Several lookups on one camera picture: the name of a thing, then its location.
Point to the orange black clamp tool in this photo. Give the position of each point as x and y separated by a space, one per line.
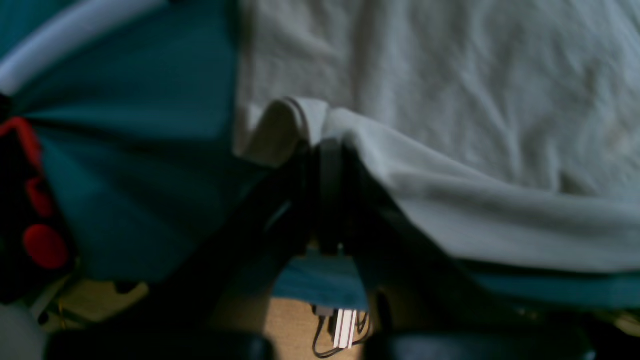
36 245

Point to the aluminium profile with label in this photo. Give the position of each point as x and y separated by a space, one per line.
344 328

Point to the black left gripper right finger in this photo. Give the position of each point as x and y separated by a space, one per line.
423 303

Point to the blue table cloth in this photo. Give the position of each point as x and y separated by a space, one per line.
135 103

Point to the beige T-shirt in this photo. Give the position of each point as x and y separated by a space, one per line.
508 130

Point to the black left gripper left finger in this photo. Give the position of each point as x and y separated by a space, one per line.
214 307

